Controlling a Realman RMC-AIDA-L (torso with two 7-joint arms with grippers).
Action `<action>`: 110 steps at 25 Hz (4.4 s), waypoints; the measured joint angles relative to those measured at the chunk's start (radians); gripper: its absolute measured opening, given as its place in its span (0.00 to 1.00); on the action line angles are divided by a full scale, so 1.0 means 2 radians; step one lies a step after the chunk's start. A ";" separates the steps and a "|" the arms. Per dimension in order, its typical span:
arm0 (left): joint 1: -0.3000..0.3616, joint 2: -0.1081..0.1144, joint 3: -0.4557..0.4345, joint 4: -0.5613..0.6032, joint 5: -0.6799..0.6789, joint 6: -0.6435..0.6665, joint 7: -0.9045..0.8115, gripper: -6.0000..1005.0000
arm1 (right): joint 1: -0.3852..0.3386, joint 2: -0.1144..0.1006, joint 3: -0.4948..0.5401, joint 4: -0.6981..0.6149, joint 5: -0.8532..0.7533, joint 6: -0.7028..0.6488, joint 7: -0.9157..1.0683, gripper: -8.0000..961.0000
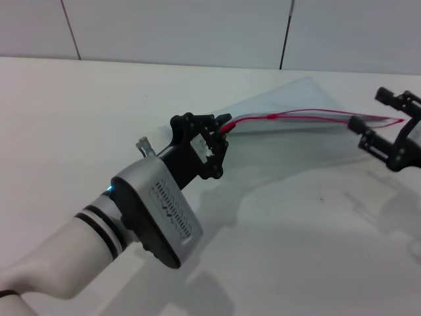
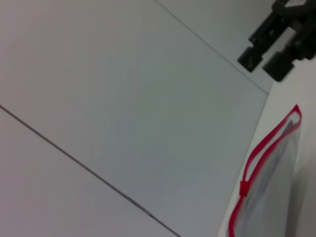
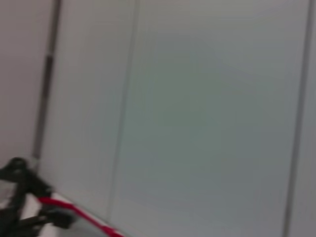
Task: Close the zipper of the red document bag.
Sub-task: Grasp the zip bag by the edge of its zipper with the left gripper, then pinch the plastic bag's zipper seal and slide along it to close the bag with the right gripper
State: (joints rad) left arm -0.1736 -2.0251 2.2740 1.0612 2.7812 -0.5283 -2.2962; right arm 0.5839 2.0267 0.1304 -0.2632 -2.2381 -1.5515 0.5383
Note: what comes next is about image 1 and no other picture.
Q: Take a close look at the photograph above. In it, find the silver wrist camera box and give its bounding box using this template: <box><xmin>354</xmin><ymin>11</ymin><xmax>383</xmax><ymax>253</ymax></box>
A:
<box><xmin>111</xmin><ymin>155</ymin><xmax>204</xmax><ymax>270</ymax></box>

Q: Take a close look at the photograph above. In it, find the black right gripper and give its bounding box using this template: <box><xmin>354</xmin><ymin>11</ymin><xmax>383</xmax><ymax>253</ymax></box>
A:
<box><xmin>348</xmin><ymin>86</ymin><xmax>421</xmax><ymax>173</ymax></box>

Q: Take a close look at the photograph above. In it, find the clear document bag red zipper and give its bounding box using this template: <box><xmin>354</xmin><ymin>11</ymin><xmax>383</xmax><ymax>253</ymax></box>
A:
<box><xmin>157</xmin><ymin>76</ymin><xmax>407</xmax><ymax>172</ymax></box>

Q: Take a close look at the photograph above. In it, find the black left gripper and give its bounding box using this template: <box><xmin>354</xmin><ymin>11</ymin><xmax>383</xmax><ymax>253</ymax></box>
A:
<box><xmin>162</xmin><ymin>112</ymin><xmax>232</xmax><ymax>192</ymax></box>

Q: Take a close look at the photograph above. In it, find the silver connector plug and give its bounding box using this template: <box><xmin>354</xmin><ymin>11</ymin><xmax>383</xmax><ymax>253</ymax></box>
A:
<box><xmin>136</xmin><ymin>136</ymin><xmax>157</xmax><ymax>159</ymax></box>

